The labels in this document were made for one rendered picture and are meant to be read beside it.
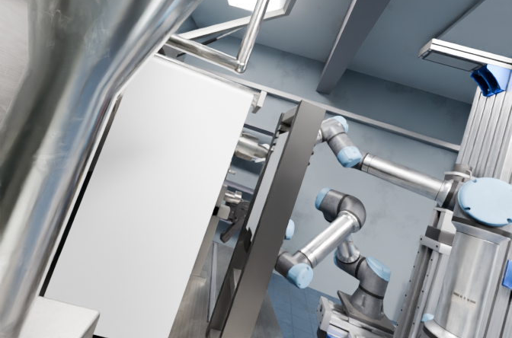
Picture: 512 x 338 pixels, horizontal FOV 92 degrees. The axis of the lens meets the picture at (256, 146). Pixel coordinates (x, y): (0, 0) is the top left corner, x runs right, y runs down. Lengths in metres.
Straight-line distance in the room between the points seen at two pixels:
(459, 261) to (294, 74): 3.32
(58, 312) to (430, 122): 4.12
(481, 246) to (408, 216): 3.15
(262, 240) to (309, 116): 0.24
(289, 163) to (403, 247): 3.62
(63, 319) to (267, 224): 0.32
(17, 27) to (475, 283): 1.00
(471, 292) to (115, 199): 0.82
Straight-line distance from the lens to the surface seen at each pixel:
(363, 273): 1.44
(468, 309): 0.86
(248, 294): 0.50
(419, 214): 4.04
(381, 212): 3.84
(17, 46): 0.48
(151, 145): 0.53
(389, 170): 0.99
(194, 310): 0.77
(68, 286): 0.63
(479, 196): 0.82
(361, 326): 1.49
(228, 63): 0.33
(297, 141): 0.46
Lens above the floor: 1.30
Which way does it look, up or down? 4 degrees up
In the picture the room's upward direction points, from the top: 19 degrees clockwise
